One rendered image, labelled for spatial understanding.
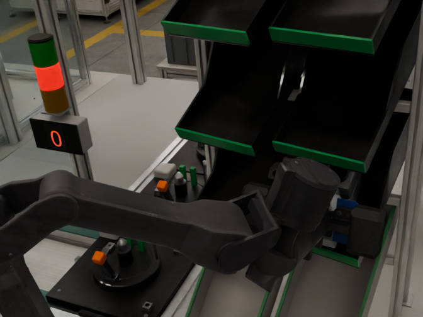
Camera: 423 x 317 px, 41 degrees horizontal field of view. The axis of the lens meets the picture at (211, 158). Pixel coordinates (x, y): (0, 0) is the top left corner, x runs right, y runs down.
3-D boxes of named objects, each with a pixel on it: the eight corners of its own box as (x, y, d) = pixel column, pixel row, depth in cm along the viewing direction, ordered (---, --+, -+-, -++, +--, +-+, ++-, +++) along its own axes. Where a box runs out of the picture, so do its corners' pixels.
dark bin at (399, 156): (359, 269, 81) (352, 245, 76) (277, 241, 88) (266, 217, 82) (422, 120, 93) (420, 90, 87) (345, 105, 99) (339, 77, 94)
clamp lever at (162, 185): (173, 207, 131) (163, 188, 125) (165, 205, 132) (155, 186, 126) (179, 194, 133) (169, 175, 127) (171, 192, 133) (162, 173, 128)
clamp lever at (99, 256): (113, 280, 111) (99, 261, 105) (105, 278, 112) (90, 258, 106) (121, 264, 113) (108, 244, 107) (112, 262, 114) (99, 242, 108)
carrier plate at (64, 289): (151, 334, 105) (150, 326, 104) (46, 302, 114) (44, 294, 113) (205, 252, 123) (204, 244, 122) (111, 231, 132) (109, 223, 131)
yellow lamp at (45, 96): (59, 114, 116) (54, 92, 114) (39, 111, 118) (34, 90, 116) (73, 104, 120) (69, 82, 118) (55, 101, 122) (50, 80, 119)
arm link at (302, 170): (213, 270, 60) (254, 174, 55) (198, 224, 67) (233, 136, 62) (307, 282, 64) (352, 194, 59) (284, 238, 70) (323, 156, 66)
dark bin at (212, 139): (255, 158, 79) (240, 124, 73) (179, 138, 85) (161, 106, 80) (332, 19, 90) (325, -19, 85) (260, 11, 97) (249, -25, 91)
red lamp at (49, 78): (54, 92, 114) (48, 69, 111) (34, 89, 116) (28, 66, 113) (69, 82, 117) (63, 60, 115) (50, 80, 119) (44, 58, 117)
